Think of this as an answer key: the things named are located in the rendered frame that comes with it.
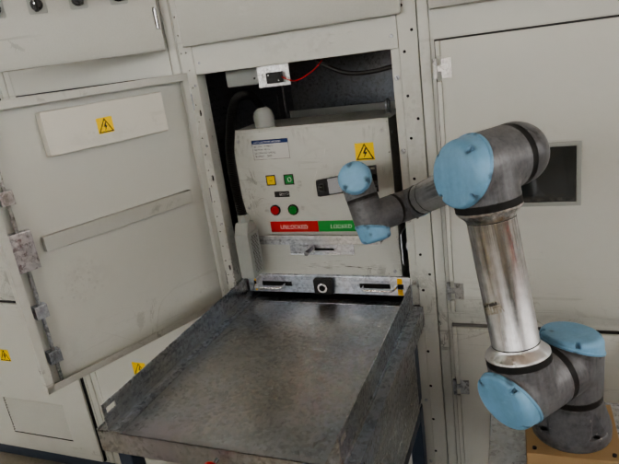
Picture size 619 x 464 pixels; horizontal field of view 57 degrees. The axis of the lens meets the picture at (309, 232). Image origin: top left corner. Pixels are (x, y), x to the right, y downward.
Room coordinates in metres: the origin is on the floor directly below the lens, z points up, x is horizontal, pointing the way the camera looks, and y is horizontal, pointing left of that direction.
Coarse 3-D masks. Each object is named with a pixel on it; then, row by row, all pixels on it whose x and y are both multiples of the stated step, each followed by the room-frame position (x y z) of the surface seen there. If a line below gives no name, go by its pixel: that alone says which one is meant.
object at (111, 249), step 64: (0, 128) 1.38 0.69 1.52; (64, 128) 1.46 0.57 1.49; (128, 128) 1.58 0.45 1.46; (192, 128) 1.73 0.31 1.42; (0, 192) 1.33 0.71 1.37; (64, 192) 1.46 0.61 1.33; (128, 192) 1.58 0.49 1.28; (192, 192) 1.73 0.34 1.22; (64, 256) 1.43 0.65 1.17; (128, 256) 1.55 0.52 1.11; (192, 256) 1.70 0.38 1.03; (64, 320) 1.39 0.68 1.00; (128, 320) 1.52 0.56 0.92; (192, 320) 1.63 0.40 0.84; (64, 384) 1.34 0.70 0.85
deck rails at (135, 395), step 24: (240, 288) 1.71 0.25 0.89; (408, 288) 1.48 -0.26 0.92; (216, 312) 1.56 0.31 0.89; (240, 312) 1.62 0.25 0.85; (408, 312) 1.45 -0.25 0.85; (192, 336) 1.43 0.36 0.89; (216, 336) 1.48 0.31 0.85; (168, 360) 1.32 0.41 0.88; (192, 360) 1.36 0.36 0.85; (384, 360) 1.19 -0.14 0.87; (144, 384) 1.23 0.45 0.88; (168, 384) 1.26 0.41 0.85; (120, 408) 1.14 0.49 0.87; (144, 408) 1.17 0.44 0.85; (360, 408) 1.01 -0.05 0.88; (120, 432) 1.08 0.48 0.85; (336, 456) 0.91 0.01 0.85
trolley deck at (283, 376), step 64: (256, 320) 1.55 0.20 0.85; (320, 320) 1.49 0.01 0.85; (384, 320) 1.44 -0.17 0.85; (192, 384) 1.25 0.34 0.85; (256, 384) 1.21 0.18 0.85; (320, 384) 1.17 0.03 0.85; (384, 384) 1.13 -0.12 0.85; (128, 448) 1.08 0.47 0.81; (192, 448) 1.01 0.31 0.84; (256, 448) 0.97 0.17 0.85; (320, 448) 0.94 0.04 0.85
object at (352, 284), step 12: (264, 276) 1.72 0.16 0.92; (276, 276) 1.70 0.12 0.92; (288, 276) 1.69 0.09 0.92; (300, 276) 1.67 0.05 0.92; (312, 276) 1.65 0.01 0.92; (324, 276) 1.64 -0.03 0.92; (336, 276) 1.62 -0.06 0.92; (348, 276) 1.61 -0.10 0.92; (360, 276) 1.59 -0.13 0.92; (372, 276) 1.58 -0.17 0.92; (384, 276) 1.57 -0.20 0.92; (396, 276) 1.55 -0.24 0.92; (408, 276) 1.54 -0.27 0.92; (252, 288) 1.74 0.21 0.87; (288, 288) 1.69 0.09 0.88; (300, 288) 1.67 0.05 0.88; (312, 288) 1.66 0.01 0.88; (336, 288) 1.62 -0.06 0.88; (348, 288) 1.61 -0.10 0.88; (360, 288) 1.59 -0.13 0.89; (372, 288) 1.58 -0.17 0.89; (384, 288) 1.56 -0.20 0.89
